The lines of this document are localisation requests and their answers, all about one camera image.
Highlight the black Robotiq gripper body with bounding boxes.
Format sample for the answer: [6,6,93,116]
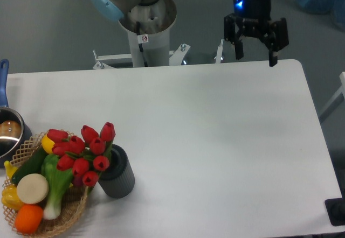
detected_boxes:
[233,0,271,38]

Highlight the white frame at right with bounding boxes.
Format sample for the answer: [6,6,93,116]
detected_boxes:
[319,72,344,124]

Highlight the yellow bell pepper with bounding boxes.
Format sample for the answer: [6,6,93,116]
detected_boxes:
[2,184,24,211]

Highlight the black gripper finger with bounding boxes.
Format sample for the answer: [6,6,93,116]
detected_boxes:
[224,13,244,60]
[263,18,289,67]

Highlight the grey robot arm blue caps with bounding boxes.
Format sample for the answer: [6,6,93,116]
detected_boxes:
[91,0,289,67]

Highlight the dark grey ribbed vase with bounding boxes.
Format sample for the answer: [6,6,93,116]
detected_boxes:
[98,144,135,199]

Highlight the green bok choy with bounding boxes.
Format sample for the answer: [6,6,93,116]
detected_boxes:
[41,154,73,220]

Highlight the red tulip bouquet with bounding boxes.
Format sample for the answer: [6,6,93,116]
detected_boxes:
[47,122,116,191]

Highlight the orange fruit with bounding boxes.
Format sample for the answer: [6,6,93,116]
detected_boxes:
[15,204,43,234]

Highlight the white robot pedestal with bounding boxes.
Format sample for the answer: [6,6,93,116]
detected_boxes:
[119,0,177,54]

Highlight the yellow squash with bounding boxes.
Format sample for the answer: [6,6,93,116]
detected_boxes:
[41,135,54,154]

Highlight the woven wicker basket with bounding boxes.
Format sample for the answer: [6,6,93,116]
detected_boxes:
[1,132,88,237]

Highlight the purple red radish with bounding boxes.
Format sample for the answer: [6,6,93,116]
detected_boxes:
[71,176,84,187]

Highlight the beige round bun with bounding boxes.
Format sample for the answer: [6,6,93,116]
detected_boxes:
[17,173,49,204]

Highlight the dark green cucumber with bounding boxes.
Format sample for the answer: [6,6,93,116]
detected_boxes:
[11,146,48,185]

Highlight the blue handled saucepan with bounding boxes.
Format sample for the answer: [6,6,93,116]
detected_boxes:
[1,59,32,169]

